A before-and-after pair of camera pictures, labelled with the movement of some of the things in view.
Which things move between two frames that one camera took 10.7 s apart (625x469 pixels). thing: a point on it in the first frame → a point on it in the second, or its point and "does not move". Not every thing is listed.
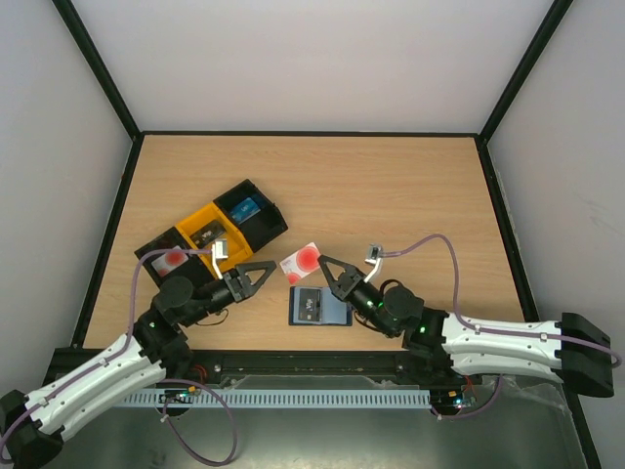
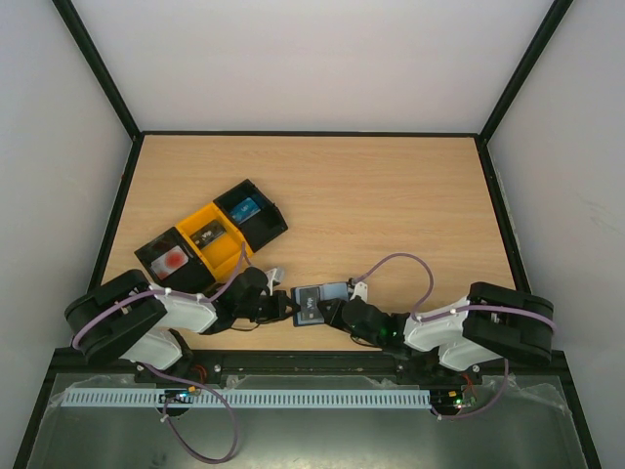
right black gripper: (349, 282) → (335, 311)
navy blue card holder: (316, 306) does not move
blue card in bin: (245, 210) does not move
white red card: (168, 262) does not move
